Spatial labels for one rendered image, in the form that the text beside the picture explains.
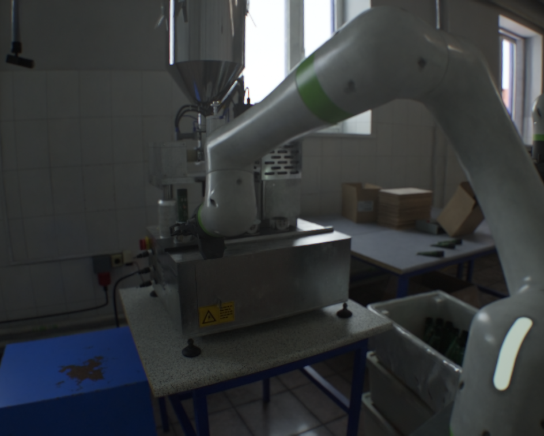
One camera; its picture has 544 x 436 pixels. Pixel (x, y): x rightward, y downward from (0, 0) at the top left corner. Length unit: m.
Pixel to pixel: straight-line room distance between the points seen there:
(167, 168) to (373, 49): 0.89
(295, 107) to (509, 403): 0.46
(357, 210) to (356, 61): 2.35
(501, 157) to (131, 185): 2.34
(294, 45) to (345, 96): 3.09
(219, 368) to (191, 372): 0.07
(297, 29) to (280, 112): 3.06
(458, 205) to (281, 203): 1.44
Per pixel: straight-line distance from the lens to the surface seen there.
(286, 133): 0.63
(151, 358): 1.14
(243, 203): 0.75
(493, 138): 0.58
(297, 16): 3.70
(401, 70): 0.48
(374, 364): 1.65
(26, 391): 1.39
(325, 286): 1.28
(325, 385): 1.55
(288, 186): 1.37
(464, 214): 2.52
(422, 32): 0.51
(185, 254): 1.10
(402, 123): 3.80
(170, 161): 1.24
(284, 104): 0.59
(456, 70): 0.58
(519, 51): 6.51
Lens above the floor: 1.33
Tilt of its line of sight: 11 degrees down
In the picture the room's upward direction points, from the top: straight up
